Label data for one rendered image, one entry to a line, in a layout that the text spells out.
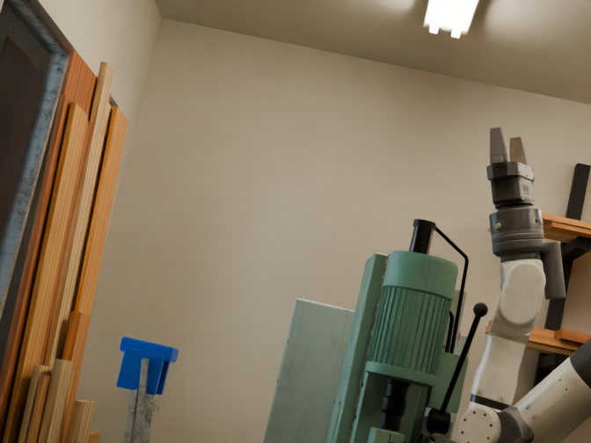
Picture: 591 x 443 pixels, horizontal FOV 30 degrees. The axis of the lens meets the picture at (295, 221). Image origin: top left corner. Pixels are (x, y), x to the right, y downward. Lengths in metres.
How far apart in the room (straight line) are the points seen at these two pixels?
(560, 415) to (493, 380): 0.14
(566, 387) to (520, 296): 0.17
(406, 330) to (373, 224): 2.46
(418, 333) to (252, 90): 2.77
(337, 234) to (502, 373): 3.28
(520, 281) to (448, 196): 3.31
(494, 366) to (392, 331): 0.84
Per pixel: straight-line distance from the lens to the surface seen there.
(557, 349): 4.70
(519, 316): 1.85
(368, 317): 2.93
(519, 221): 1.88
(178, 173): 5.20
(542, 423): 1.80
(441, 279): 2.70
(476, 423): 1.83
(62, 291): 4.16
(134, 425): 3.36
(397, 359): 2.67
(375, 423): 2.83
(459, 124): 5.23
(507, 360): 1.87
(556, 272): 1.90
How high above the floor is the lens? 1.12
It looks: 8 degrees up
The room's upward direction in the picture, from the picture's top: 13 degrees clockwise
